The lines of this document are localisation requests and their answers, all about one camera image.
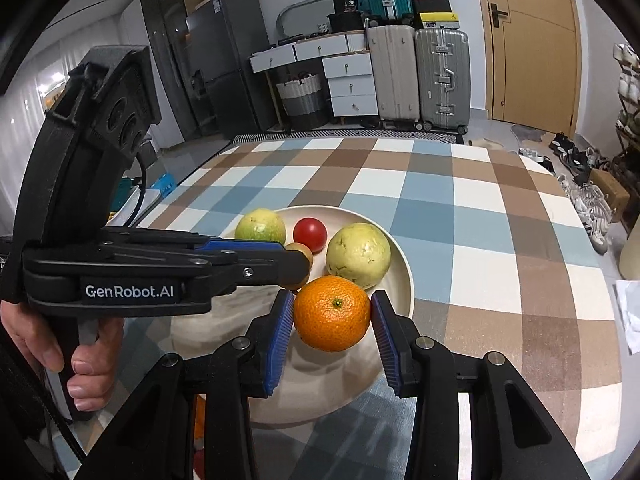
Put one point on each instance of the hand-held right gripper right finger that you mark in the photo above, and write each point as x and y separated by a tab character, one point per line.
384	347

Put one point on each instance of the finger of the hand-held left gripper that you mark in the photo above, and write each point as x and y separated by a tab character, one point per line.
240	246
270	267

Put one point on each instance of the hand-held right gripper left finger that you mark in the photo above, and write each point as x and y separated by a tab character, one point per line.
279	345

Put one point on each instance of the green guava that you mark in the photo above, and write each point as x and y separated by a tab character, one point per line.
260	227

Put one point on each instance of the small brown fruit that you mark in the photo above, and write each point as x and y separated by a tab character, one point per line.
296	246

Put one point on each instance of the red round fruit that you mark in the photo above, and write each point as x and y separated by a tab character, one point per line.
310	232

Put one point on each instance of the cream round plate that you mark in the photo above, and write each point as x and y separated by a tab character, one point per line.
330	377

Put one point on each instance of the orange mandarin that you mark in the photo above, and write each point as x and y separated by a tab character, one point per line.
200	412
332	315

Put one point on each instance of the yellow-green guava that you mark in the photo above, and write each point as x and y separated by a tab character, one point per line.
357	252

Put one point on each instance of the person's left hand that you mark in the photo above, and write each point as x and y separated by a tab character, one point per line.
90	375

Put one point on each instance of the green pouch bag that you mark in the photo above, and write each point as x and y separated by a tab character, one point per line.
121	197

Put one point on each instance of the white curtain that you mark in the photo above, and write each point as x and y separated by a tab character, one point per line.
47	95

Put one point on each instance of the checkered tablecloth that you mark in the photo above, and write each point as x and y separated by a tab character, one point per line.
475	260

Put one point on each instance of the striped patterned rug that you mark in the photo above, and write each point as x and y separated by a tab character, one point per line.
350	136

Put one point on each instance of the woven laundry basket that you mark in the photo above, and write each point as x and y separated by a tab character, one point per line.
300	102

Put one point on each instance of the dark grey refrigerator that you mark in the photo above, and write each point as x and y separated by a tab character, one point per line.
225	70

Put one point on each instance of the dark wardrobe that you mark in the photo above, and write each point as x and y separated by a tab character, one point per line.
165	10

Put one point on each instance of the white desk with drawers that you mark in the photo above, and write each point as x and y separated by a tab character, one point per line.
272	60

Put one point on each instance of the white drawer cabinet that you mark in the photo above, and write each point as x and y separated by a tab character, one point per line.
350	85

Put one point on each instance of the beige suitcase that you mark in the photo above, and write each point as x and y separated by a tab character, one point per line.
392	75

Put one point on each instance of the white plastic bag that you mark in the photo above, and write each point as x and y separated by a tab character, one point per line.
629	315

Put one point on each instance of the black storage box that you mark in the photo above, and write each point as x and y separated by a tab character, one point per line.
345	21

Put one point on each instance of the pile of loose shoes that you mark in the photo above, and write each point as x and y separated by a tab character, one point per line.
585	200

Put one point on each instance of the silver suitcase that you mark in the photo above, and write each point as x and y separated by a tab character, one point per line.
442	80

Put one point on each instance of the grey floor mat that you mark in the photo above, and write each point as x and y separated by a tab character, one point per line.
530	133

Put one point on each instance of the cream trash bin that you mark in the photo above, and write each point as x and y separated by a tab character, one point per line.
631	260

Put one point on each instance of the brown cardboard box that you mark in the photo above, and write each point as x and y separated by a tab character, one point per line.
607	193

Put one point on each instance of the wooden shoe rack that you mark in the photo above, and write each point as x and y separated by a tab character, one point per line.
631	150

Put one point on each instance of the wooden door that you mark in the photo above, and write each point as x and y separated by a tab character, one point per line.
540	60

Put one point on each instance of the row of shelved sneakers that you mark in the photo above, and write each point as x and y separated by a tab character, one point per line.
629	85

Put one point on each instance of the grey arched frame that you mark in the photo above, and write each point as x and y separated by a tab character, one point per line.
300	6

